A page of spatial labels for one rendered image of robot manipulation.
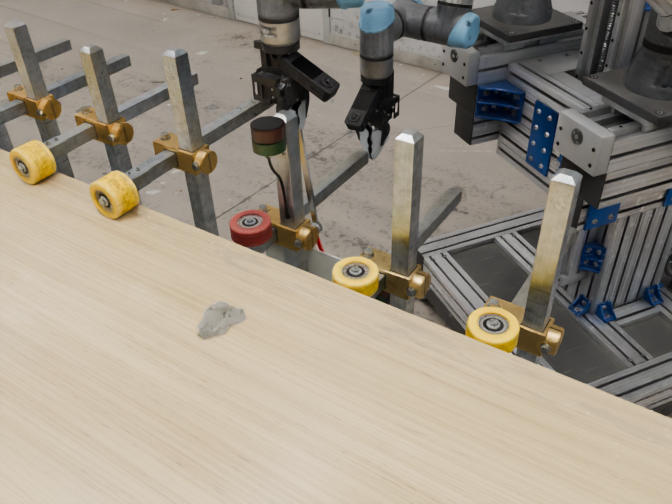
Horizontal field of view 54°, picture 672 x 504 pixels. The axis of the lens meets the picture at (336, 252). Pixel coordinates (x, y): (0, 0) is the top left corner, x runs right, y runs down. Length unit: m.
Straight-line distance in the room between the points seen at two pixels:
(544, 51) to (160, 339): 1.28
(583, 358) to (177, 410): 1.35
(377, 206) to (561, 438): 2.10
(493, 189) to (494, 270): 0.87
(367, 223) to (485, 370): 1.88
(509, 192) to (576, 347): 1.18
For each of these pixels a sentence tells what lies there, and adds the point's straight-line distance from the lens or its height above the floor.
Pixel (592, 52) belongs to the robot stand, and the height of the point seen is 1.01.
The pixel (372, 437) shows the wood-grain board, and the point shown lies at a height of 0.90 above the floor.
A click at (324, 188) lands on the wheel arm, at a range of 1.43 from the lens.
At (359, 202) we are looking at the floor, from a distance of 2.94.
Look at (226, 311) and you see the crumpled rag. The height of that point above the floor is 0.92.
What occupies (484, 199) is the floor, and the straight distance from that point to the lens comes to 3.00.
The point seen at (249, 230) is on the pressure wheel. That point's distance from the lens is 1.24.
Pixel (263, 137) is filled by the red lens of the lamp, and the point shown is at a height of 1.10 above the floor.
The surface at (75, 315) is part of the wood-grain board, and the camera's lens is 1.15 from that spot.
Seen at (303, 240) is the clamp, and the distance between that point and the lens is 1.29.
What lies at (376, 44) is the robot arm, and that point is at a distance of 1.48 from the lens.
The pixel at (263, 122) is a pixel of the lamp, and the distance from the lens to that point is 1.16.
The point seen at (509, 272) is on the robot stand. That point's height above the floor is 0.21.
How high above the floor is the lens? 1.62
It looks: 38 degrees down
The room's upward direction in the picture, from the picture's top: 2 degrees counter-clockwise
